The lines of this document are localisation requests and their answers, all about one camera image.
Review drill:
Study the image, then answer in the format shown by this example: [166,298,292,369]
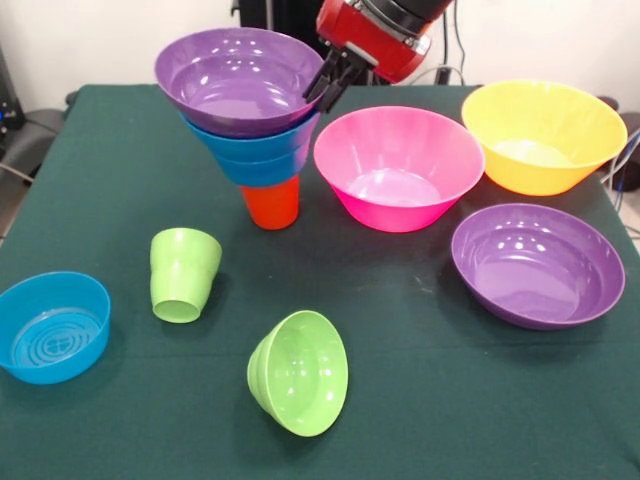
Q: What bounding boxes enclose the green cup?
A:
[149,227,224,325]

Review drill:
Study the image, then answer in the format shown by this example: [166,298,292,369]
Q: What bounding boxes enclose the grey floor cable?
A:
[0,162,35,184]

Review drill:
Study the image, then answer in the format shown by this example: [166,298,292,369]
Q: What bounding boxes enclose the pink bowl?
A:
[313,106,486,234]

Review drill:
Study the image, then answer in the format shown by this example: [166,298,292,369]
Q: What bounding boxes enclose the light blue cable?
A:
[597,127,640,194]

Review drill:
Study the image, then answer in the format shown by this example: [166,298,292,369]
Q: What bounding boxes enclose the blue bowl with ringed bottom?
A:
[214,149,309,188]
[0,271,112,386]

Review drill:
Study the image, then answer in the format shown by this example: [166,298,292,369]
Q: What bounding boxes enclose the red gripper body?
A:
[315,0,433,85]

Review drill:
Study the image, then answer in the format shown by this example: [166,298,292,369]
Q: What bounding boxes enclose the dark green tablecloth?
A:
[0,83,640,480]

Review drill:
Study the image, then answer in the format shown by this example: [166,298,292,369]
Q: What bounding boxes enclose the small green bowl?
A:
[246,310,350,439]

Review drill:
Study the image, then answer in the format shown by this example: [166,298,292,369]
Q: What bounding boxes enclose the purple bowl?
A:
[450,202,626,331]
[154,28,326,140]

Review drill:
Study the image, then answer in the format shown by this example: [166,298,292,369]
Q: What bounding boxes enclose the yellow-orange bowl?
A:
[460,79,629,197]

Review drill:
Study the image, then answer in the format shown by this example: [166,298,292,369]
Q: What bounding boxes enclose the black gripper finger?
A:
[319,55,369,114]
[303,48,344,102]

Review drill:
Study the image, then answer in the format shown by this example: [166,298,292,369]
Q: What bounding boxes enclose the black plug with grey cable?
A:
[409,63,464,86]

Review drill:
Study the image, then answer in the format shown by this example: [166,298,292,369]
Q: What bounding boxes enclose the orange cup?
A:
[239,174,301,231]

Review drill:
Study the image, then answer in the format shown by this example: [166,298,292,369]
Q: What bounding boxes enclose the black equipment rack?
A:
[0,47,25,151]

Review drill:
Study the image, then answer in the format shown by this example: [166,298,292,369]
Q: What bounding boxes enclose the black rounded seat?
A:
[7,106,67,174]

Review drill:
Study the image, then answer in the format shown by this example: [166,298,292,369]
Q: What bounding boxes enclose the deep smooth blue bowl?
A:
[180,110,321,167]

